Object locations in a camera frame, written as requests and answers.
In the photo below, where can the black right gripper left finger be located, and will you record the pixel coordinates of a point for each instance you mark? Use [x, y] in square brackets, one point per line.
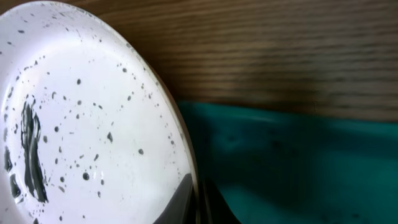
[178, 207]

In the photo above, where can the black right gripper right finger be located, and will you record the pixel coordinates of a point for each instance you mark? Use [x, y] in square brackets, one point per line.
[213, 207]

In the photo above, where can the white plate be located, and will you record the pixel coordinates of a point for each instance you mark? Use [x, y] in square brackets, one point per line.
[89, 133]

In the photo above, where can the blue plastic tray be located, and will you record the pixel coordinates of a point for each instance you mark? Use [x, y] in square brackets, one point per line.
[273, 167]

